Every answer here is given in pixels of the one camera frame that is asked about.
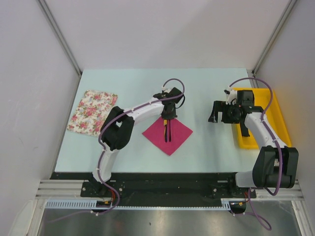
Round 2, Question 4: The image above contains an iridescent purple fork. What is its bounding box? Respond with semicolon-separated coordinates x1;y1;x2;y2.
167;120;172;142

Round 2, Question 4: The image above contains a floral patterned tray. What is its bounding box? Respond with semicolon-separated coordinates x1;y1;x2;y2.
67;90;118;137

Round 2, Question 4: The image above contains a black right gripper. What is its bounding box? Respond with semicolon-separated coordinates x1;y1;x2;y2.
208;100;241;124

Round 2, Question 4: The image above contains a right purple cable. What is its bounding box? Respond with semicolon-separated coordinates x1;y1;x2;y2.
226;77;284;231

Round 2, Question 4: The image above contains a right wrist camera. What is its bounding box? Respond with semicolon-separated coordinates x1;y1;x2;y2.
224;87;237;105

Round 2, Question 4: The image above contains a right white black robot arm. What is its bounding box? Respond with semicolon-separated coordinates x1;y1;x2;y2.
208;89;299;197

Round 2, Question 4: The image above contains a pink paper napkin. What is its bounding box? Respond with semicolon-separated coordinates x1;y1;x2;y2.
142;118;193;156

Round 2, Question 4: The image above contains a white slotted cable duct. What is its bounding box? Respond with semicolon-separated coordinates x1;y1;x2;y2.
45;199;231;210

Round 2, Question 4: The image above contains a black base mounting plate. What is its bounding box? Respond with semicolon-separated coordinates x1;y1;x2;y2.
50;172;256;199

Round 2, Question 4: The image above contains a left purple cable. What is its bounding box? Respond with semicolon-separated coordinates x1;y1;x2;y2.
46;78;186;223

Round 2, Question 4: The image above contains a purple cable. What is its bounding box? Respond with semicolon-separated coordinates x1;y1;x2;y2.
46;78;186;223
226;77;284;231

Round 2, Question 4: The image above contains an iridescent rainbow knife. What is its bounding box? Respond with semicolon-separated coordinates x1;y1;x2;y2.
163;119;168;143

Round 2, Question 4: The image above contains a yellow plastic bin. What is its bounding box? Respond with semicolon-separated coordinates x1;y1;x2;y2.
233;88;292;149

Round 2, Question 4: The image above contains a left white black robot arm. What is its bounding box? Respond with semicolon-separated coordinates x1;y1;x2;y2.
91;87;185;197

